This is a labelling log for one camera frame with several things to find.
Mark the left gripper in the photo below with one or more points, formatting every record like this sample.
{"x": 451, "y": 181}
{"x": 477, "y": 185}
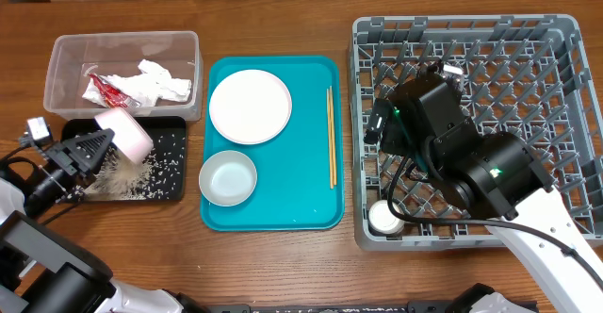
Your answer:
{"x": 73, "y": 151}

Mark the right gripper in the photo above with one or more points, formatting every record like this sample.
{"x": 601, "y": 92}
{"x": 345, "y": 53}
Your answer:
{"x": 398, "y": 137}

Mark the pink bowl with rice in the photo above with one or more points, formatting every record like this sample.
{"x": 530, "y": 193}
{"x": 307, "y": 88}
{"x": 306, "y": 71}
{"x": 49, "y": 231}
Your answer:
{"x": 129, "y": 137}

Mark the red snack wrapper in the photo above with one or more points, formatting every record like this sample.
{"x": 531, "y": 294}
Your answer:
{"x": 112, "y": 96}

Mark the white napkin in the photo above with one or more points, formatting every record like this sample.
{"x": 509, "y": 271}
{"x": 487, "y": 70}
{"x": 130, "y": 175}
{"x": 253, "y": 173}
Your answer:
{"x": 153, "y": 83}

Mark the wooden chopstick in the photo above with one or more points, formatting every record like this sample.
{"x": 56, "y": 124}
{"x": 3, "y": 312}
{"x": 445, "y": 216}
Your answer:
{"x": 330, "y": 143}
{"x": 332, "y": 134}

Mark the small white cup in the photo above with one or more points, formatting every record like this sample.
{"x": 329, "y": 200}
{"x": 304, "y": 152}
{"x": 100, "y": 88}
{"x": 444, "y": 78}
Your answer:
{"x": 382, "y": 222}

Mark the grey shallow bowl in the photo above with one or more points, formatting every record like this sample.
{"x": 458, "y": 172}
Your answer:
{"x": 227, "y": 178}

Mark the large white plate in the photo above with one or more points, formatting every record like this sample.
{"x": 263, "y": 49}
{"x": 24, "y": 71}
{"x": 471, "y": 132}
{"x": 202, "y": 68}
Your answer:
{"x": 250, "y": 107}

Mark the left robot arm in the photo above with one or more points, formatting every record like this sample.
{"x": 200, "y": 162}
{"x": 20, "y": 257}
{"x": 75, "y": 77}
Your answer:
{"x": 40, "y": 270}

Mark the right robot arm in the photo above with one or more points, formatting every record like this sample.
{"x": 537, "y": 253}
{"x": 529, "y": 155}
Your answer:
{"x": 497, "y": 179}

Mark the grey dishwasher rack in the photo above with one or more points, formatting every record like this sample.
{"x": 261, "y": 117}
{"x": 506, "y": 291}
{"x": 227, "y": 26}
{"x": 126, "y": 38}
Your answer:
{"x": 524, "y": 74}

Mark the pile of rice grains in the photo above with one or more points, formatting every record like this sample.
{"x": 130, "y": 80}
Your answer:
{"x": 127, "y": 176}

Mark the black plastic tray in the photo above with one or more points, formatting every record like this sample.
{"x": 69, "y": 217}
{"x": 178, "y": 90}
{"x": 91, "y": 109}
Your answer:
{"x": 174, "y": 129}

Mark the clear plastic bin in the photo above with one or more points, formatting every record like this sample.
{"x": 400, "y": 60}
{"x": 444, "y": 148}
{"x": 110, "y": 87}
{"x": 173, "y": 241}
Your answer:
{"x": 75, "y": 57}

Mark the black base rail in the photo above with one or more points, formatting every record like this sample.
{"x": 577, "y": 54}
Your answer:
{"x": 437, "y": 306}

